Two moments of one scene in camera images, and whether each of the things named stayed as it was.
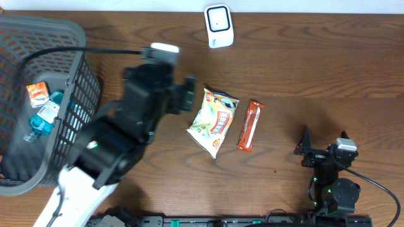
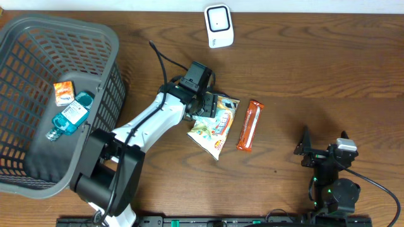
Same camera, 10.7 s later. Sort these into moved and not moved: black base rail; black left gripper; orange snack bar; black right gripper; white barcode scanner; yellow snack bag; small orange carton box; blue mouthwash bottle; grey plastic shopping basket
Moved: small orange carton box; black left gripper; grey plastic shopping basket; blue mouthwash bottle
Not moved: black base rail; black right gripper; yellow snack bag; orange snack bar; white barcode scanner
